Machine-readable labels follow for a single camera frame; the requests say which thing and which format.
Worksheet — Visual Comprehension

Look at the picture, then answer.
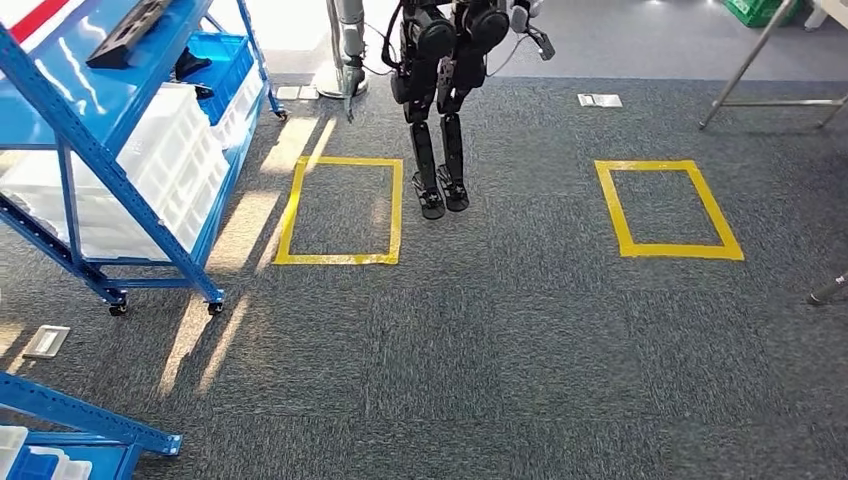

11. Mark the black plastic panel part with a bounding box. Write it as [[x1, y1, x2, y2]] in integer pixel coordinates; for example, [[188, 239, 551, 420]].
[[86, 0, 175, 71]]

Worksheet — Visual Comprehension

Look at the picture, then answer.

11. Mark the yellow floor tape square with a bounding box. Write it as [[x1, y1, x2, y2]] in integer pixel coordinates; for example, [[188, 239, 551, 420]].
[[273, 155, 404, 267]]

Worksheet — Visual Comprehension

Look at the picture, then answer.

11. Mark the black humanoid robot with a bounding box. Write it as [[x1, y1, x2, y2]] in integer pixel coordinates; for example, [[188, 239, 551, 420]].
[[331, 0, 558, 221]]

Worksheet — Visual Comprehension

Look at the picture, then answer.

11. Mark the white round stand base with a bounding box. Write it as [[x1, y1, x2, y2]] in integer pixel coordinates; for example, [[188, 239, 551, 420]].
[[312, 62, 370, 101]]

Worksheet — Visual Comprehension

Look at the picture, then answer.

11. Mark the blue plastic crate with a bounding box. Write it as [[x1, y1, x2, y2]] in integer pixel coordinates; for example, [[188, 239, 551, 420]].
[[7, 450, 62, 480], [185, 31, 256, 127]]

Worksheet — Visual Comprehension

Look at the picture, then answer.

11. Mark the black small item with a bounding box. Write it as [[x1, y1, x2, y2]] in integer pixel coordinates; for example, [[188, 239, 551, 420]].
[[173, 47, 215, 84]]

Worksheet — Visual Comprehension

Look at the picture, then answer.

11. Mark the stainless steel table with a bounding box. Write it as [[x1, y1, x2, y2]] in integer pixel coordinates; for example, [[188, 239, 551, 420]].
[[698, 0, 848, 307]]

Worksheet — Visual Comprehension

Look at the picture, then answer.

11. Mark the green plastic crate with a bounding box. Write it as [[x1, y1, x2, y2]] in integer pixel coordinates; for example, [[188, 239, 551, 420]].
[[720, 0, 804, 29]]

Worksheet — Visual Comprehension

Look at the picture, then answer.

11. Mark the white object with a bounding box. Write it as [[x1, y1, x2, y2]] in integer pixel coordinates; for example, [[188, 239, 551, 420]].
[[803, 0, 848, 33]]

